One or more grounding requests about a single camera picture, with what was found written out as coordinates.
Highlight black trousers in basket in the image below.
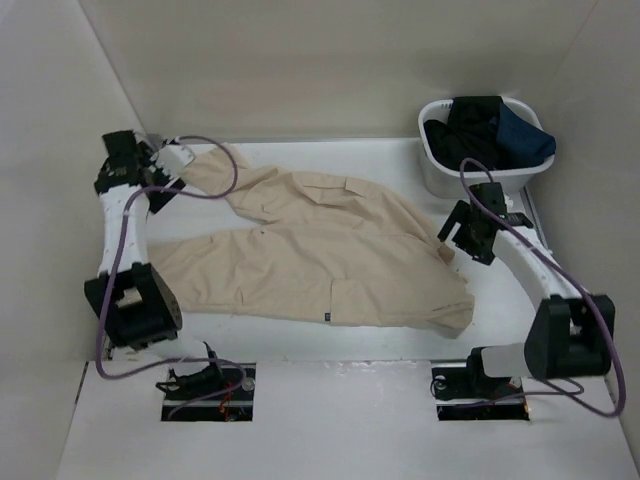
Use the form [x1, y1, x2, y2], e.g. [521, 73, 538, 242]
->
[423, 96, 507, 171]

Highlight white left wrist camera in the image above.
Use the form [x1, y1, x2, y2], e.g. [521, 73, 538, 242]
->
[151, 144, 196, 177]

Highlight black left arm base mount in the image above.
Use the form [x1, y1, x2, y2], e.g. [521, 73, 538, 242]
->
[155, 363, 257, 423]

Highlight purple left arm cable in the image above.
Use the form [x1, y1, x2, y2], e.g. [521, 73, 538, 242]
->
[93, 134, 249, 419]

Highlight navy blue trousers in basket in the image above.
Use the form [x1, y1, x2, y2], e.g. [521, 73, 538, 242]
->
[491, 103, 556, 170]

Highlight white plastic laundry basket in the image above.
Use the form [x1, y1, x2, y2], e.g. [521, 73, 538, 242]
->
[417, 96, 555, 199]

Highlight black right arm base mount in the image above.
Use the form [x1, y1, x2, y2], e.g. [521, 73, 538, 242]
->
[430, 361, 529, 421]

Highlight beige drawstring trousers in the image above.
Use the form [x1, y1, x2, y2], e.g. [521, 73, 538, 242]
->
[148, 146, 475, 331]

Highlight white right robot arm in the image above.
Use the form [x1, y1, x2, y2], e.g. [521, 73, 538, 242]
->
[438, 182, 615, 396]

